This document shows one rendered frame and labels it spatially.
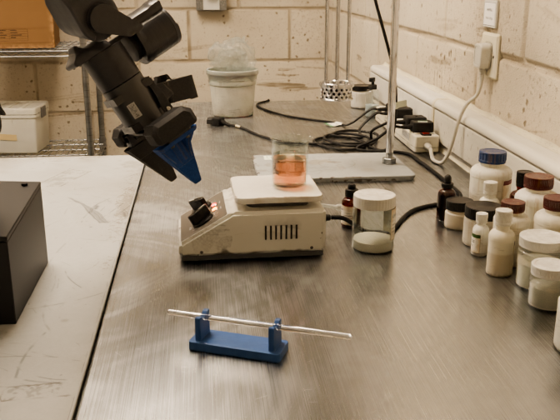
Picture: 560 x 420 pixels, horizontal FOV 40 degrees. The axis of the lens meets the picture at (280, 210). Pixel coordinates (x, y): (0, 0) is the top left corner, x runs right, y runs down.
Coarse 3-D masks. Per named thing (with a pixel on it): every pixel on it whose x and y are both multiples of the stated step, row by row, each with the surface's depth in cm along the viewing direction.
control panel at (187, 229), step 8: (208, 200) 114; (216, 200) 111; (216, 208) 107; (224, 208) 106; (184, 216) 113; (216, 216) 105; (184, 224) 109; (208, 224) 103; (184, 232) 106; (192, 232) 104
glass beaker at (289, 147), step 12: (276, 132) 108; (288, 132) 109; (300, 132) 108; (276, 144) 105; (288, 144) 104; (300, 144) 105; (276, 156) 105; (288, 156) 105; (300, 156) 105; (276, 168) 106; (288, 168) 105; (300, 168) 106; (276, 180) 106; (288, 180) 106; (300, 180) 106
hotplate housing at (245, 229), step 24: (240, 216) 103; (264, 216) 103; (288, 216) 104; (312, 216) 104; (192, 240) 103; (216, 240) 103; (240, 240) 104; (264, 240) 104; (288, 240) 105; (312, 240) 105
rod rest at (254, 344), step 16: (208, 320) 82; (192, 336) 81; (208, 336) 81; (224, 336) 81; (240, 336) 81; (256, 336) 81; (272, 336) 77; (224, 352) 79; (240, 352) 78; (256, 352) 78; (272, 352) 77
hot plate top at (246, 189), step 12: (240, 180) 111; (252, 180) 111; (264, 180) 111; (312, 180) 112; (240, 192) 105; (252, 192) 105; (264, 192) 105; (276, 192) 105; (288, 192) 105; (300, 192) 105; (312, 192) 105
